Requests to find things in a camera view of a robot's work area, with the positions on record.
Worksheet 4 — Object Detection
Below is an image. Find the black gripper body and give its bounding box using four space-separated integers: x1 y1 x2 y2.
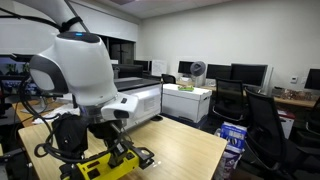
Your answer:
88 120 127 150

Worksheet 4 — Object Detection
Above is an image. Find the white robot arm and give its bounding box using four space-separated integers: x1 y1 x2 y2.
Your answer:
17 0 138 167

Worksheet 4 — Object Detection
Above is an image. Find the yellow power strip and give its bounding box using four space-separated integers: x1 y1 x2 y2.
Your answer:
59 146 141 180

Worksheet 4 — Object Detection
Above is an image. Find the white printer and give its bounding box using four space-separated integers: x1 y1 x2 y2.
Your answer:
114 77 162 130

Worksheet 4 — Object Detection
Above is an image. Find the small black chair back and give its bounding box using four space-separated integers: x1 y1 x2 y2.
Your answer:
161 74 176 84

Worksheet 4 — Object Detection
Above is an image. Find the white storage box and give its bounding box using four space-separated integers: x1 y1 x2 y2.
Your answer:
162 84 212 123

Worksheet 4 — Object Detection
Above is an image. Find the green object on box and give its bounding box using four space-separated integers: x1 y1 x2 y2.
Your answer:
178 86 194 92

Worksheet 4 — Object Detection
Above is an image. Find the black monitor far left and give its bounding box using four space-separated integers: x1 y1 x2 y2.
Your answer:
178 61 192 74

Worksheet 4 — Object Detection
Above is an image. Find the black monitor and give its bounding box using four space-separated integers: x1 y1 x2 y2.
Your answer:
206 64 231 79
178 61 192 74
231 64 267 87

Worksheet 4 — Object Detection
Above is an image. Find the grey desk fan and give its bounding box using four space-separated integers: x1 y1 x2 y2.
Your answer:
190 61 206 87

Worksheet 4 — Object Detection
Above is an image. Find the left workstation monitor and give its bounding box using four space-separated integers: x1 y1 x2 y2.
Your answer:
0 53 32 98

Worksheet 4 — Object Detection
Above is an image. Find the blue white cardboard box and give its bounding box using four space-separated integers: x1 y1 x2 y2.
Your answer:
213 122 247 180

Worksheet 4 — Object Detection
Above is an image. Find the black mesh office chair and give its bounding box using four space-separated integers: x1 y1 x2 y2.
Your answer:
213 78 246 122

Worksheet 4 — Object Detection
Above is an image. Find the black monitor centre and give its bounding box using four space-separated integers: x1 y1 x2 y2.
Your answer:
231 64 267 87

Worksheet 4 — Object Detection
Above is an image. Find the black office chair near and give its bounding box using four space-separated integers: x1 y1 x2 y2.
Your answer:
245 89 320 180

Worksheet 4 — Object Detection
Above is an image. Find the black chair right edge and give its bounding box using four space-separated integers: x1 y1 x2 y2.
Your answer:
290 97 320 148

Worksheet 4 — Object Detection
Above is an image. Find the black monitor right edge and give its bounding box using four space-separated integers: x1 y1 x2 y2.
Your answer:
305 69 320 90

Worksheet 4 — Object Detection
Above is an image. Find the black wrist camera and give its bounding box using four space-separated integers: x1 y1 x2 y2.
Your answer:
52 113 88 159

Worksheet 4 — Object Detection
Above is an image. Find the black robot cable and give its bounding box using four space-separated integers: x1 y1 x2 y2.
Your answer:
17 74 128 164

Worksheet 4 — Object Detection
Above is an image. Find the wall thermostat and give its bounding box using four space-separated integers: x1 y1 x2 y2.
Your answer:
290 76 298 84

